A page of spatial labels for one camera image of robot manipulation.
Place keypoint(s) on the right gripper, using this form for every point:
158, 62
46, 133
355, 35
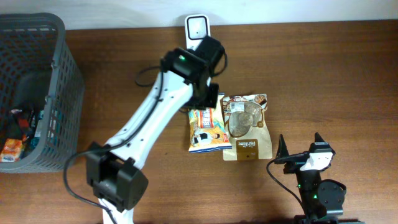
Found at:
294, 162

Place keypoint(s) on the grey plastic mesh basket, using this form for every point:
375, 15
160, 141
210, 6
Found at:
38, 72

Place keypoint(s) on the white barcode scanner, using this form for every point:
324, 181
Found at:
197, 27

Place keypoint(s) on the yellow snack bag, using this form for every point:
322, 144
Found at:
207, 130

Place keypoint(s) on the beige cookie pouch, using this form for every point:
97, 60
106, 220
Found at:
245, 125

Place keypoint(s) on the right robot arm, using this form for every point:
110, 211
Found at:
322, 200

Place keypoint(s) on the orange snack packet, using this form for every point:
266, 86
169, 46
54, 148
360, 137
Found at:
12, 150

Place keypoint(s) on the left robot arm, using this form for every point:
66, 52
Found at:
114, 169

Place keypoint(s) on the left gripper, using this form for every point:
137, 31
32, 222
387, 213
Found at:
211, 102

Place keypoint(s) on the dark red snack packet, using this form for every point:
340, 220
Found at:
23, 121

